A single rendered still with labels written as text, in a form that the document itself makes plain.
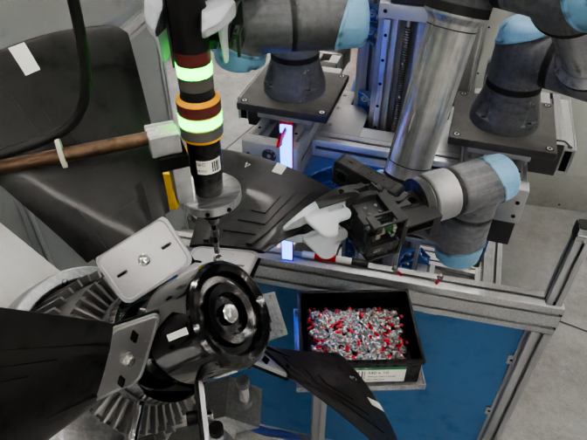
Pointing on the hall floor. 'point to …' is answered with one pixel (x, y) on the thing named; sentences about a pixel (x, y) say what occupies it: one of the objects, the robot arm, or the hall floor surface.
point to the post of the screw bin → (318, 418)
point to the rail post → (515, 384)
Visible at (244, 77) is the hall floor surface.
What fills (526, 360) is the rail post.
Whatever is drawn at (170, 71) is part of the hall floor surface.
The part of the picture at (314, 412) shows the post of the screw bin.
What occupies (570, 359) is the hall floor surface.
